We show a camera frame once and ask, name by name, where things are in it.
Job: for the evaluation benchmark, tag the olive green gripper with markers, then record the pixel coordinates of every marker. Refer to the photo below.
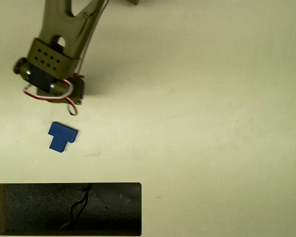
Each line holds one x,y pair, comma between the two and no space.
79,92

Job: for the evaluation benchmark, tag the blue T-shaped block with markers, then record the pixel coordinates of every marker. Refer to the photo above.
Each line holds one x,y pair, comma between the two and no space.
61,135

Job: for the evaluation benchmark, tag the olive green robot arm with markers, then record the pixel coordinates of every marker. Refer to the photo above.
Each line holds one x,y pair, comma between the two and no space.
61,27

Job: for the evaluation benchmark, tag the black rectangular tray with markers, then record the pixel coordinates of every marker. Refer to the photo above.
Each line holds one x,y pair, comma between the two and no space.
39,209

